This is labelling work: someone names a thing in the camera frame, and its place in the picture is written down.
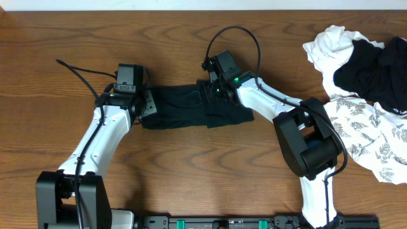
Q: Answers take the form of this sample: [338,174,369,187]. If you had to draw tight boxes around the black t-shirt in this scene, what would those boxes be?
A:
[141,81,254,130]

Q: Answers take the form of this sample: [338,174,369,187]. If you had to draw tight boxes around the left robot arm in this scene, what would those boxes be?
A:
[36,64,156,229]

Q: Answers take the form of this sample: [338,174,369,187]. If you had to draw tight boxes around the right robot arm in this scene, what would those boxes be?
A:
[202,51,343,228]

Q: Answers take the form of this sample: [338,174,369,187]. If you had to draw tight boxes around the white fern-print cloth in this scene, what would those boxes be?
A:
[324,97,406,184]

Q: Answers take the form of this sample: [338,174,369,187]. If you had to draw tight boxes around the black garment in pile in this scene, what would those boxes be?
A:
[333,37,406,115]

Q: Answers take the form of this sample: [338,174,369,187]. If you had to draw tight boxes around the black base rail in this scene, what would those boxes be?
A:
[109,208,381,229]

